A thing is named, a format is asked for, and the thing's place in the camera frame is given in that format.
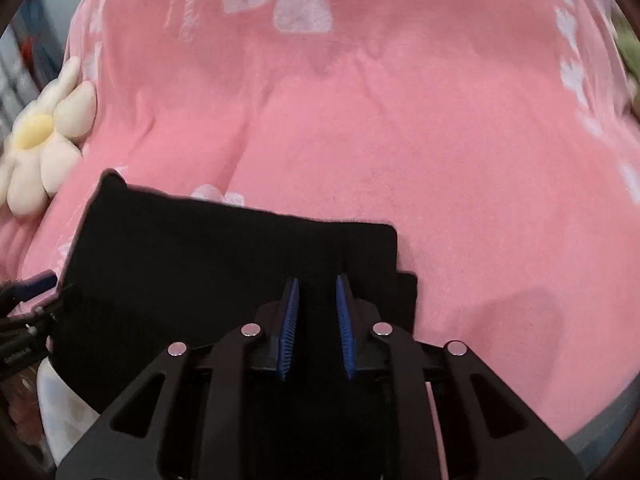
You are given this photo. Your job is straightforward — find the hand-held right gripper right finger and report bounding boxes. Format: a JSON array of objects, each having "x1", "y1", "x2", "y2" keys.
[{"x1": 335, "y1": 274, "x2": 586, "y2": 480}]

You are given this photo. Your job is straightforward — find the grey-blue curtain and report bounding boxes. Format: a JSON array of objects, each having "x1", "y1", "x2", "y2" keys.
[{"x1": 0, "y1": 15, "x2": 72, "y2": 127}]

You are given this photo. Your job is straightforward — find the cream flower plush pillow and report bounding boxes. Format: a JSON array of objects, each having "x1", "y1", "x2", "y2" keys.
[{"x1": 0, "y1": 55, "x2": 97, "y2": 217}]

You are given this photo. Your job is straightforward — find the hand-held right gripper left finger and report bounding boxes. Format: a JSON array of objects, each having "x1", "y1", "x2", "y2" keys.
[{"x1": 55, "y1": 276, "x2": 301, "y2": 480}]

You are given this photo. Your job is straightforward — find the black pants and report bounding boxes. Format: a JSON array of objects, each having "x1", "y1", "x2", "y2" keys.
[{"x1": 50, "y1": 169, "x2": 419, "y2": 480}]

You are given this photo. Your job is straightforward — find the pink bow-print blanket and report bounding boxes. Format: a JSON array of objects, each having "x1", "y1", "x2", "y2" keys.
[{"x1": 0, "y1": 0, "x2": 640, "y2": 444}]

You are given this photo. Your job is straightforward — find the plush toy in green jacket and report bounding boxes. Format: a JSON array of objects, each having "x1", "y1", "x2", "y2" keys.
[{"x1": 612, "y1": 14, "x2": 640, "y2": 72}]

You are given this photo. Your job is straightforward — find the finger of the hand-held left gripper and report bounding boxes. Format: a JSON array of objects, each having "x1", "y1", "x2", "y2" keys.
[
  {"x1": 4, "y1": 269, "x2": 59, "y2": 304},
  {"x1": 0, "y1": 284, "x2": 84, "y2": 347}
]

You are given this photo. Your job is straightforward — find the spotted white cloth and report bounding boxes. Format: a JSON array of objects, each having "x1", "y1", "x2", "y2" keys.
[{"x1": 36, "y1": 357, "x2": 102, "y2": 467}]

